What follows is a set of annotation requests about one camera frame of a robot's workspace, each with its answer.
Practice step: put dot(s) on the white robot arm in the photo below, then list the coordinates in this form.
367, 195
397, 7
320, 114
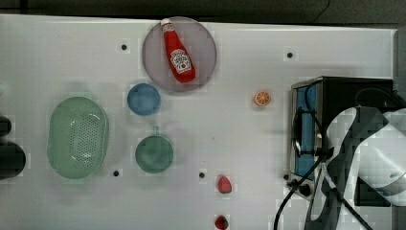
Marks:
367, 145

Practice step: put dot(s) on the red ketchup bottle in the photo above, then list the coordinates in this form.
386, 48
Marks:
180, 61

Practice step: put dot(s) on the orange slice toy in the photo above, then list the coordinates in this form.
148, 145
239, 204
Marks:
262, 98

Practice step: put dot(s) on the blue small bowl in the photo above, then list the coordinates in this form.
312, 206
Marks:
143, 99

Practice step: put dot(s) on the grey round plate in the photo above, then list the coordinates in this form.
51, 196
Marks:
198, 41

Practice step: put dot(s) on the pink strawberry toy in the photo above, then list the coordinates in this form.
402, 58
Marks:
224, 185

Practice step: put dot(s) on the red strawberry toy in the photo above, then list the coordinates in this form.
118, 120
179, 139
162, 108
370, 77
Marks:
221, 223

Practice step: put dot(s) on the green perforated colander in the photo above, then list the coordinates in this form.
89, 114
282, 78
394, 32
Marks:
78, 137

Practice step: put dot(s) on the large black pan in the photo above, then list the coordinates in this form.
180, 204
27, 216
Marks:
12, 160

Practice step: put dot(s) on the small black pot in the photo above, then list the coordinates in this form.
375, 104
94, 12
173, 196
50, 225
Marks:
5, 126

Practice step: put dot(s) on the green cup with handle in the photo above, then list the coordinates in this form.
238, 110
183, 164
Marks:
155, 153

